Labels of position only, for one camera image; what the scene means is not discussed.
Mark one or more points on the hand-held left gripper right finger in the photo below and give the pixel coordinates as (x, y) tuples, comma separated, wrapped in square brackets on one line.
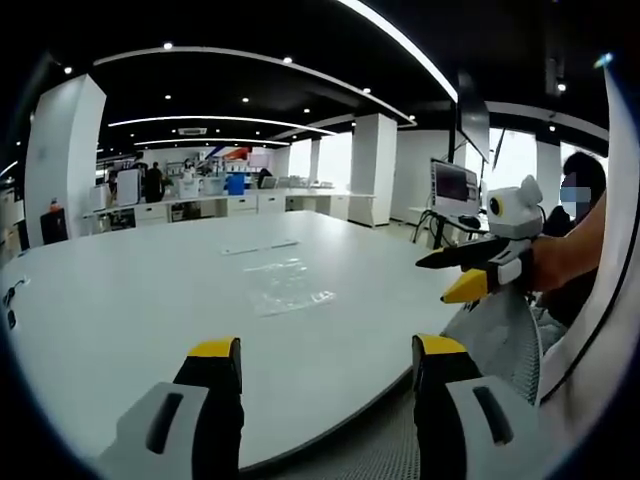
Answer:
[(470, 425)]

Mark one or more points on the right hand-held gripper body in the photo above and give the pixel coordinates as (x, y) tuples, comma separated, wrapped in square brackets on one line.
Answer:
[(517, 210)]

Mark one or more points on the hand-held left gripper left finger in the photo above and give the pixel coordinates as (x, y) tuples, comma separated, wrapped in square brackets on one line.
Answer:
[(165, 430)]

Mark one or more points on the large clear food packaging bag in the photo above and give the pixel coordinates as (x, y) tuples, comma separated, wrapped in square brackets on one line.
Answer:
[(287, 290)]

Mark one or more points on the narrow clear food packaging bag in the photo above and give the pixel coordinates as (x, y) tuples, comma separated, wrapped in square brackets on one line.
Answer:
[(260, 247)]

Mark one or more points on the computer monitor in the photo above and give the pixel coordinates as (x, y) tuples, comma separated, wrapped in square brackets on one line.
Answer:
[(454, 182)]

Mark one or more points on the black hanging screen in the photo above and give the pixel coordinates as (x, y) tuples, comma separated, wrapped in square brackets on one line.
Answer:
[(474, 120)]

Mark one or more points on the person's white shirt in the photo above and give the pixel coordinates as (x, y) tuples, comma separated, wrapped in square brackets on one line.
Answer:
[(605, 310)]

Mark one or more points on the small black device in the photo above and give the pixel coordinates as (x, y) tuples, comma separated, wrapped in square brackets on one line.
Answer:
[(11, 318)]

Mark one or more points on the long white counter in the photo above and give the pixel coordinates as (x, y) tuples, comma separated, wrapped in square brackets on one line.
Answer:
[(240, 202)]

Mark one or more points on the black chair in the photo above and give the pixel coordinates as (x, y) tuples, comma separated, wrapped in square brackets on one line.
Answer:
[(54, 226)]

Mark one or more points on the blue box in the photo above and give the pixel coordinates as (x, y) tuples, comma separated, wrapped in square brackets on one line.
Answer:
[(235, 185)]

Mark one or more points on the white appliance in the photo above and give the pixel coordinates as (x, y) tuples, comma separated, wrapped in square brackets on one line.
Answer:
[(128, 187)]

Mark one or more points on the ceiling air vent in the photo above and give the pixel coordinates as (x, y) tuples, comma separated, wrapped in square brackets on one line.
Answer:
[(192, 131)]

